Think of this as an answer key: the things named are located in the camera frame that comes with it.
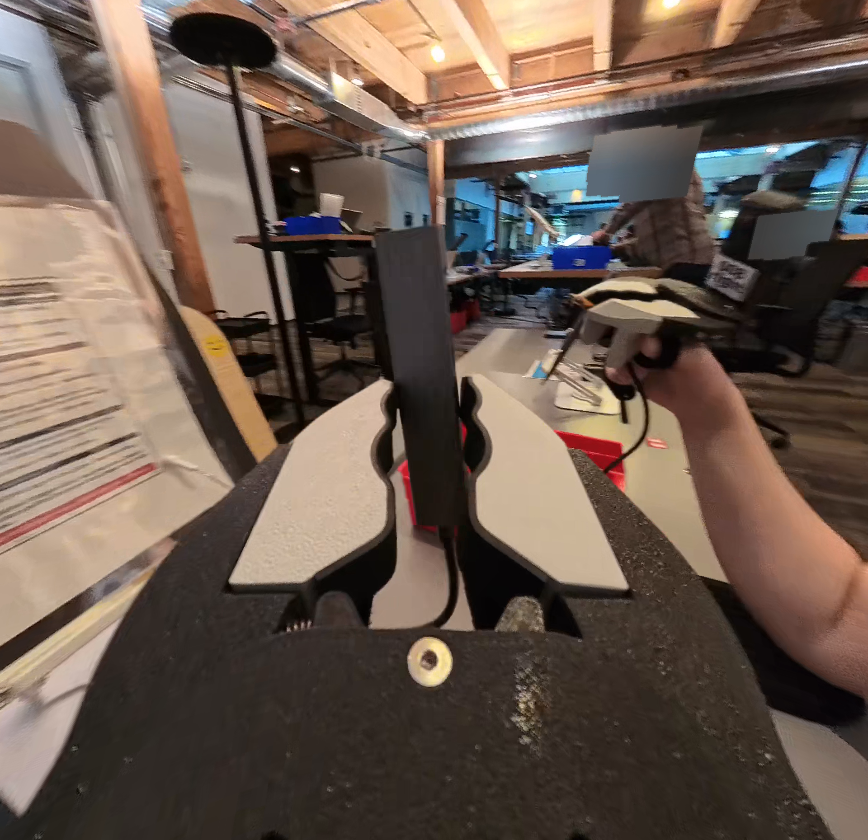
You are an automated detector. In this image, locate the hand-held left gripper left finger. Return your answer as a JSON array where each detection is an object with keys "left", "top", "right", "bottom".
[{"left": 229, "top": 378, "right": 399, "bottom": 600}]

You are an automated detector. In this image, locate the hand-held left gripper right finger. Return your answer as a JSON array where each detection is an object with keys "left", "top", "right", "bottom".
[{"left": 461, "top": 374, "right": 629, "bottom": 598}]

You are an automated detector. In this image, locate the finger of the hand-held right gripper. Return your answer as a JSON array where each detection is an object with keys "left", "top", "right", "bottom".
[
  {"left": 585, "top": 277, "right": 679, "bottom": 297},
  {"left": 576, "top": 295, "right": 701, "bottom": 324}
]

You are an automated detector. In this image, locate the red plastic bin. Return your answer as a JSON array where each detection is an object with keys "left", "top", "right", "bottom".
[{"left": 396, "top": 430, "right": 626, "bottom": 533}]

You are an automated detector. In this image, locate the black usb-c cable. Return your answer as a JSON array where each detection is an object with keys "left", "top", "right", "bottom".
[{"left": 540, "top": 311, "right": 653, "bottom": 479}]

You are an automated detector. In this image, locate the black hub cable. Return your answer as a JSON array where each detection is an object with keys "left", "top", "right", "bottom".
[{"left": 431, "top": 525, "right": 463, "bottom": 629}]

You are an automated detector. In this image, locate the black usb hub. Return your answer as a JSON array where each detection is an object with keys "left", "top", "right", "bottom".
[{"left": 373, "top": 226, "right": 470, "bottom": 530}]

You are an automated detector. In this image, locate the person's right forearm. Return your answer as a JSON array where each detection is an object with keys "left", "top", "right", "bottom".
[{"left": 678, "top": 393, "right": 868, "bottom": 700}]

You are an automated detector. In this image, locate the person's right hand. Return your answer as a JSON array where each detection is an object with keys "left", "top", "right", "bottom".
[{"left": 605, "top": 334, "right": 741, "bottom": 436}]

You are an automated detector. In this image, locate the long wooden desk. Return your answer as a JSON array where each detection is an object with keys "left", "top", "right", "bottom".
[{"left": 498, "top": 260, "right": 663, "bottom": 326}]

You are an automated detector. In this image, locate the black office chair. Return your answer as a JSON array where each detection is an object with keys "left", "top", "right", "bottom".
[
  {"left": 307, "top": 257, "right": 382, "bottom": 388},
  {"left": 719, "top": 240, "right": 868, "bottom": 449}
]

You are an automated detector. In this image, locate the silver laptop stand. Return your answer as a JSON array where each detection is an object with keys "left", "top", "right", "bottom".
[{"left": 555, "top": 352, "right": 625, "bottom": 415}]

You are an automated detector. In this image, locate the black rolling cart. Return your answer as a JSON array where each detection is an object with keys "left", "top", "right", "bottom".
[{"left": 214, "top": 310, "right": 280, "bottom": 399}]

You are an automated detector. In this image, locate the tall wooden-top table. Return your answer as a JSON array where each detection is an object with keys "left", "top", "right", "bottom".
[{"left": 234, "top": 233, "right": 378, "bottom": 407}]

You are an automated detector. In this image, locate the clear plastic document sleeve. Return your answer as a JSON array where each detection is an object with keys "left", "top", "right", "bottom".
[{"left": 0, "top": 195, "right": 235, "bottom": 658}]

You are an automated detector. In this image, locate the black floor lamp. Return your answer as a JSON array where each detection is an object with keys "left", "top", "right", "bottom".
[{"left": 169, "top": 12, "right": 307, "bottom": 432}]

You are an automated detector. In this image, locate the wooden post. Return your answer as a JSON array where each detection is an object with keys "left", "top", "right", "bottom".
[{"left": 85, "top": 0, "right": 217, "bottom": 315}]

